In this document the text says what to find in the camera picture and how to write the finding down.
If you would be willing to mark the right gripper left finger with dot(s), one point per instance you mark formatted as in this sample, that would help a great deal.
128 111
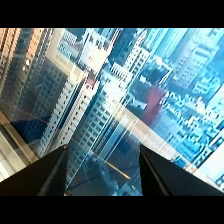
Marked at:
40 178

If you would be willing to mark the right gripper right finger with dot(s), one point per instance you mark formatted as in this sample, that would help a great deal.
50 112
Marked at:
166 178

